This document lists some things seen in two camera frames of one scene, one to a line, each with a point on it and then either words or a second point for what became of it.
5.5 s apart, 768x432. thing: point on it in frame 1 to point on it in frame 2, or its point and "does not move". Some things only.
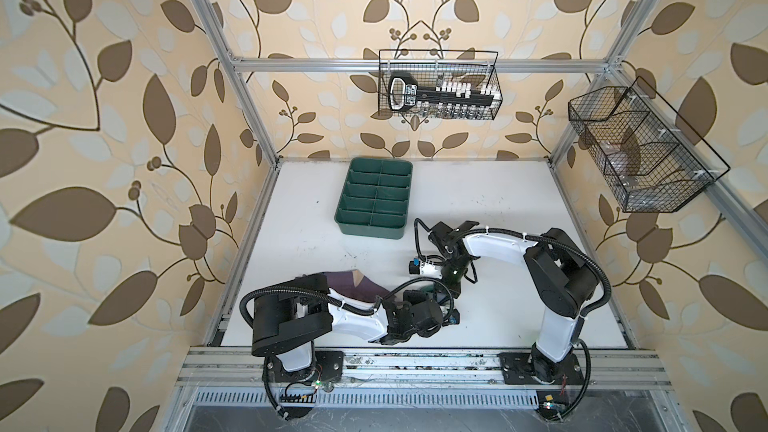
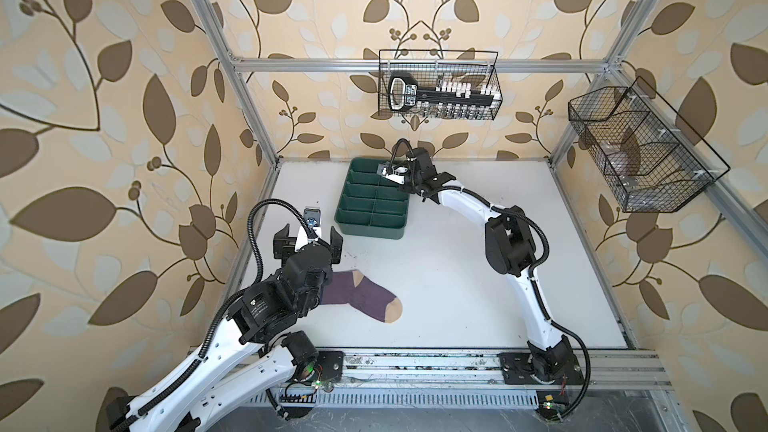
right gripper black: [451, 291] to [406, 189]
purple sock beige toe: [353, 284] does not move
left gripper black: [414, 296] to [283, 244]
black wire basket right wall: [652, 158] does not move
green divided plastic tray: [373, 200] does not move
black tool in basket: [404, 90] does not move
